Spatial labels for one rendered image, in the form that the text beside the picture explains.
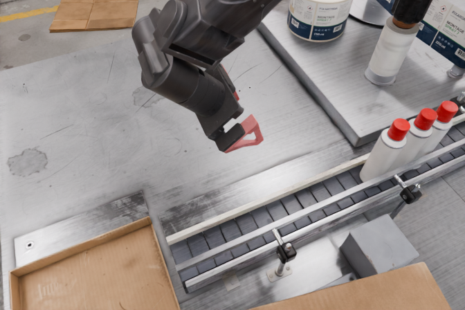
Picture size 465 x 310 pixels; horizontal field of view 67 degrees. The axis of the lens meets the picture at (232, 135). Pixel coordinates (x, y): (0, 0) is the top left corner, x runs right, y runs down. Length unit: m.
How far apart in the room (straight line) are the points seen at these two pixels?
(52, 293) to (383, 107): 0.94
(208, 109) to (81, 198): 0.55
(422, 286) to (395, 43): 0.66
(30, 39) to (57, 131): 1.99
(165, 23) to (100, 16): 2.68
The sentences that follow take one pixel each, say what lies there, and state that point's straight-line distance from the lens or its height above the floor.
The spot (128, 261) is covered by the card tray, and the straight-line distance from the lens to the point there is 0.85.
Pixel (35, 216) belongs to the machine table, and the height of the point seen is 0.83.
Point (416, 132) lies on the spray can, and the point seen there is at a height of 1.04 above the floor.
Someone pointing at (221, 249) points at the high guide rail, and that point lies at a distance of 0.69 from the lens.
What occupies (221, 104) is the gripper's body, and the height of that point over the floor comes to 1.25.
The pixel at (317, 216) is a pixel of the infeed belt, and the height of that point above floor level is 0.88.
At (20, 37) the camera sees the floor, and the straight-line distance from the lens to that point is 3.12.
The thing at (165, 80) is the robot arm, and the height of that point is 1.33.
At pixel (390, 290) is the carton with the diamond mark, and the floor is 1.12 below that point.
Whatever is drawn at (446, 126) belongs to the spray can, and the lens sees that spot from 0.86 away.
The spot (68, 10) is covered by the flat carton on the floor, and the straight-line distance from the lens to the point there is 3.23.
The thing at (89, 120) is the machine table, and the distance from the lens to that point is 1.11.
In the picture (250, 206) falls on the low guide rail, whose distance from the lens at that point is 0.78.
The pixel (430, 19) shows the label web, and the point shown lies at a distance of 1.26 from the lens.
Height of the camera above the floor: 1.62
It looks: 52 degrees down
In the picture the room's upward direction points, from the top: straight up
